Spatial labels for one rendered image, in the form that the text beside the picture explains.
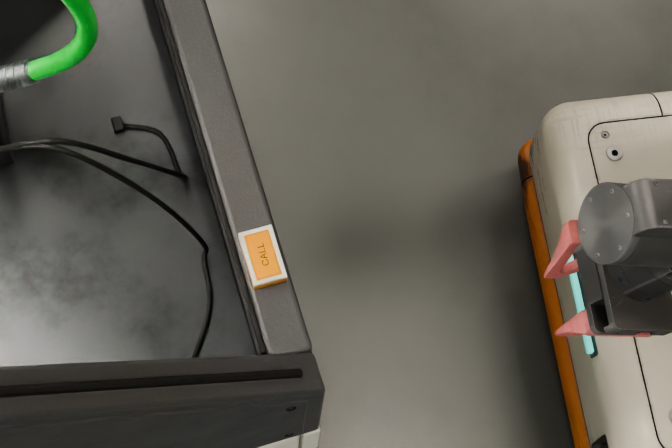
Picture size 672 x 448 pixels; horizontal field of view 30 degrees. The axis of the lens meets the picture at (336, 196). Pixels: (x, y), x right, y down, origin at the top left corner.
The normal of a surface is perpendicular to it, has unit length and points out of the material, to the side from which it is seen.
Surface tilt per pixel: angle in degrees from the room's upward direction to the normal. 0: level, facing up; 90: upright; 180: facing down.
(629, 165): 0
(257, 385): 43
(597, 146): 0
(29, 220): 0
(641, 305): 26
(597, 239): 64
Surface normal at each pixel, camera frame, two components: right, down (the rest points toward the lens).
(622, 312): 0.47, -0.37
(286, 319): 0.05, -0.37
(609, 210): -0.87, -0.06
